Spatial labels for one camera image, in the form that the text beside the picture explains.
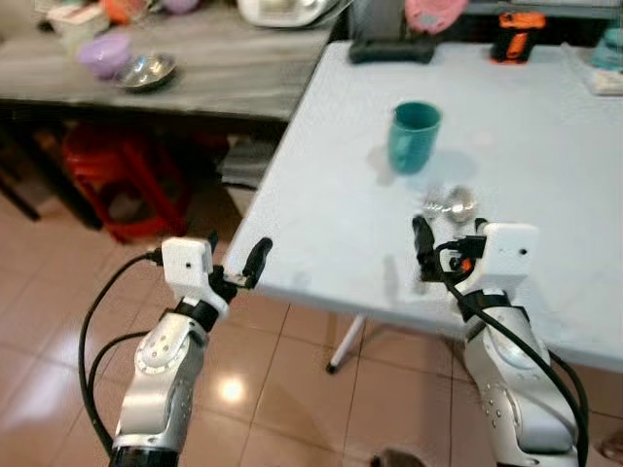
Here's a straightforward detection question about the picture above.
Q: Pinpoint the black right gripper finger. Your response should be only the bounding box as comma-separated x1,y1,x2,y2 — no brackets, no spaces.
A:
411,215,438,286

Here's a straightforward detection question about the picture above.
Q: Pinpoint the metal spoon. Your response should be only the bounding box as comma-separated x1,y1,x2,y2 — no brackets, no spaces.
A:
421,184,480,223

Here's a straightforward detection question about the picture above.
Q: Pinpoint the grey stacked crate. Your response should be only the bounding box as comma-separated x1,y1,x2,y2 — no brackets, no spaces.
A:
218,135,284,192

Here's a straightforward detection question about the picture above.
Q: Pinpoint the teal plastic cup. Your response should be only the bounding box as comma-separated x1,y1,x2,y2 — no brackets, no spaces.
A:
386,100,443,177

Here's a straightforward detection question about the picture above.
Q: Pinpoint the red plastic stool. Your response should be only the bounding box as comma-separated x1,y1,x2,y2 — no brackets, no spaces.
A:
61,125,193,245

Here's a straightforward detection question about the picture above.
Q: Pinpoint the white table leg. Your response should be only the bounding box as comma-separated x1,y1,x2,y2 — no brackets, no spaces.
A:
325,312,370,375

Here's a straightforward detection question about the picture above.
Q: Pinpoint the grey wooden counter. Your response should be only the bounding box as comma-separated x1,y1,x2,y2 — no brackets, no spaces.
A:
0,0,340,124

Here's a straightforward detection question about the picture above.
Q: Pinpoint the stainless steel bowl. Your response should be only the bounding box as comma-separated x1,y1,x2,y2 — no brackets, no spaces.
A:
116,53,179,94

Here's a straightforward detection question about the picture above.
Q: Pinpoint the black appliance base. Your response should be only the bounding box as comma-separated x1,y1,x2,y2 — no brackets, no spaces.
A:
348,0,437,66

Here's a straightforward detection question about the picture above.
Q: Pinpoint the purple plastic bowl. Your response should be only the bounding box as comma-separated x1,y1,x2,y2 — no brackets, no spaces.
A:
77,33,133,82

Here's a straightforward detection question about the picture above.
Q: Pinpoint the orange and black device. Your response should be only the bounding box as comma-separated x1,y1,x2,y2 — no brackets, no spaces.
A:
489,11,547,65

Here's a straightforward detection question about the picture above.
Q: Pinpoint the white power strip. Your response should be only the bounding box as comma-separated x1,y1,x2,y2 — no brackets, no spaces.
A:
588,68,623,97

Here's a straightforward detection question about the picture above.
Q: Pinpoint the pink round object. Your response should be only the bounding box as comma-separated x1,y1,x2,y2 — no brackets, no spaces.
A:
403,0,471,36

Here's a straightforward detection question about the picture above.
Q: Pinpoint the pink sandal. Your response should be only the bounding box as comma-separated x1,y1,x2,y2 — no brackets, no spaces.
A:
593,427,623,464

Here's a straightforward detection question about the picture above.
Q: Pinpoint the white rice cooker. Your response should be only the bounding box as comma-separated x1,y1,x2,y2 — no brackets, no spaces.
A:
236,0,338,29

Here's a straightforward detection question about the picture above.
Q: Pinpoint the orange plastic container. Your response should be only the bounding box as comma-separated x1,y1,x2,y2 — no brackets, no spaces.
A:
101,0,149,26

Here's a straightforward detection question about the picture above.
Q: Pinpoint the teal water bottle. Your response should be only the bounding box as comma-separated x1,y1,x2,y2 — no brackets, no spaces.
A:
589,23,623,72

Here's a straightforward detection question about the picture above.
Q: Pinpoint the white carton box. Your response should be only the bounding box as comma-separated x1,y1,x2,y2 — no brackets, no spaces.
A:
43,4,111,51

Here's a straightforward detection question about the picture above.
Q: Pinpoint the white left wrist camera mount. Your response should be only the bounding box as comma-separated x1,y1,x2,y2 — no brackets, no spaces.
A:
160,235,232,318

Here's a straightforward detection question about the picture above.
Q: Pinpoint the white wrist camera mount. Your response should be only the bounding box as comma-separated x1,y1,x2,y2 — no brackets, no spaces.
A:
458,222,540,299
160,235,232,318

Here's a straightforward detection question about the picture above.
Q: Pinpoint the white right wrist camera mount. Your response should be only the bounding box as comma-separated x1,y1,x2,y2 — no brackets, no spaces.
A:
458,222,540,299

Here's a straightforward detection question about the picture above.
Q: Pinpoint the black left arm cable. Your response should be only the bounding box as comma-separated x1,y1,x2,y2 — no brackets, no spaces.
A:
77,249,168,460

